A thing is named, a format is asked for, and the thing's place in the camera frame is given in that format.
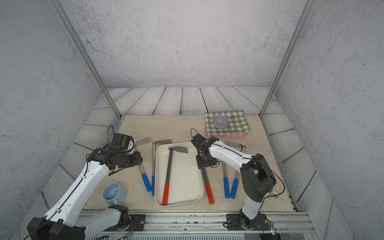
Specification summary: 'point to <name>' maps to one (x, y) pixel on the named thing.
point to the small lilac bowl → (220, 121)
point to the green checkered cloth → (237, 123)
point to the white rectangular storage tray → (186, 183)
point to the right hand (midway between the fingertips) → (205, 165)
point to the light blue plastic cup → (114, 193)
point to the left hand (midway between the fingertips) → (142, 159)
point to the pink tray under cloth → (243, 134)
